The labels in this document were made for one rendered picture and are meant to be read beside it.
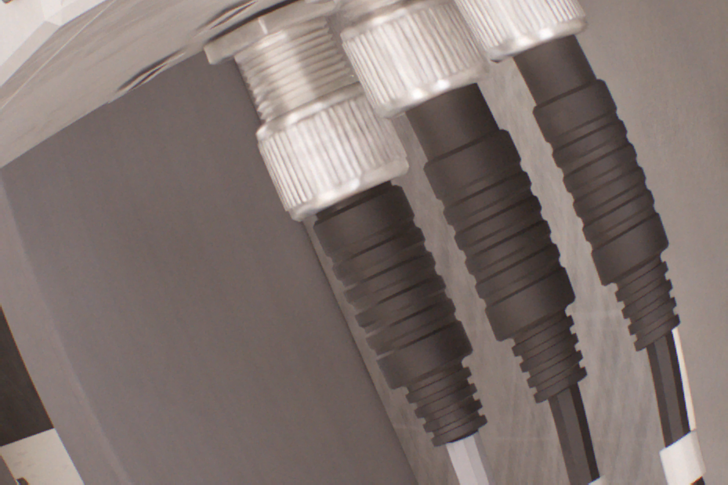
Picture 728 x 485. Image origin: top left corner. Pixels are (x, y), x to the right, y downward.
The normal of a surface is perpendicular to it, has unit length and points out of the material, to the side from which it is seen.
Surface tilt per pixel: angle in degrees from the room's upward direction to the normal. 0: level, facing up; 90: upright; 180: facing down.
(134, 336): 46
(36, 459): 27
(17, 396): 39
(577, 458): 51
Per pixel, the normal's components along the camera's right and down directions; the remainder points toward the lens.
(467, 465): -0.26, 0.26
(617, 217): -0.11, 0.03
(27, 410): 0.31, -0.22
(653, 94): -0.84, 0.38
